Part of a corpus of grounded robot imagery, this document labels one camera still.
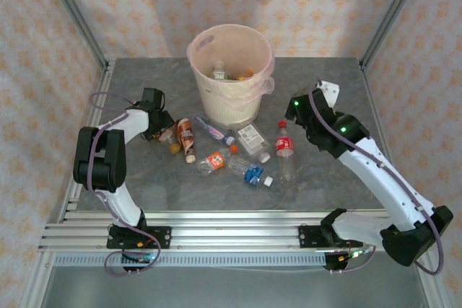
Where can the small clear orange cap bottle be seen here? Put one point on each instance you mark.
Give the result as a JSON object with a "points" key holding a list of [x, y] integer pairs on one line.
{"points": [[169, 140]]}

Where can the red gold label plastic bottle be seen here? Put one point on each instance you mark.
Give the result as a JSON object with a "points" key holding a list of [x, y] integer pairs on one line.
{"points": [[186, 138]]}

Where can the red label cola bottle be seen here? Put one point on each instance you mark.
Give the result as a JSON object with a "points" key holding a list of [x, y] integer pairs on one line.
{"points": [[285, 145]]}

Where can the purple label plastic bottle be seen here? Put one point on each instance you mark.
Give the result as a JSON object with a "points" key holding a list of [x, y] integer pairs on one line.
{"points": [[214, 130]]}

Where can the orange label plastic bottle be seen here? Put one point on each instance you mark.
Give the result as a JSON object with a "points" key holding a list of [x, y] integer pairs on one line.
{"points": [[215, 161]]}

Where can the square clear white label bottle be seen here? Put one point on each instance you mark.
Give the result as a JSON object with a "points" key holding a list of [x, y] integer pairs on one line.
{"points": [[252, 138]]}

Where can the clear white cap bottle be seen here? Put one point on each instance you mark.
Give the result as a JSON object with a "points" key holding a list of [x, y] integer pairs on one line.
{"points": [[218, 70]]}

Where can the blue label plastic bottle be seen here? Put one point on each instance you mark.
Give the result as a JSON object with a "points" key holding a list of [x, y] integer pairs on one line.
{"points": [[252, 174]]}

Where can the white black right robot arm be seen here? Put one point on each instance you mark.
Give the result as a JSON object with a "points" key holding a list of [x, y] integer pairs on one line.
{"points": [[390, 185]]}

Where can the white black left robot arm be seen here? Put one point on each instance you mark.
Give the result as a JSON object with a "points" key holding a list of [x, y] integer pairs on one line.
{"points": [[101, 163]]}

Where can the pink plastic bin liner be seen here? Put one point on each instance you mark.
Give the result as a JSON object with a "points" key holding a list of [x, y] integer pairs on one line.
{"points": [[267, 86]]}

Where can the cream plastic bin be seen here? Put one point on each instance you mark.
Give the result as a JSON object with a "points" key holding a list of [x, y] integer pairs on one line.
{"points": [[231, 102]]}

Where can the small circuit board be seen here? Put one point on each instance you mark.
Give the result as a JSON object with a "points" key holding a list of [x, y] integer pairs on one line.
{"points": [[142, 258], [355, 253]]}

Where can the aluminium front mounting rails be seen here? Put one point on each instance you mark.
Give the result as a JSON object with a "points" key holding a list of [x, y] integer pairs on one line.
{"points": [[234, 228]]}

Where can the aluminium frame side rail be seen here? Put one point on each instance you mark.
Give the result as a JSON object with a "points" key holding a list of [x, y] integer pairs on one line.
{"points": [[371, 99], [72, 203]]}

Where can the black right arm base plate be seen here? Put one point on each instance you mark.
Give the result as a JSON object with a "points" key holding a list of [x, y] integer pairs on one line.
{"points": [[307, 236]]}

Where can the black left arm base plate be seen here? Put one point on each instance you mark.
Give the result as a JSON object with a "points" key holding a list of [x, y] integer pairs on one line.
{"points": [[162, 236]]}

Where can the aluminium frame post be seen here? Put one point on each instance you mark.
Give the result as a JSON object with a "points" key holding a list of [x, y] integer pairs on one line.
{"points": [[429, 286], [72, 8], [36, 279], [393, 8]]}

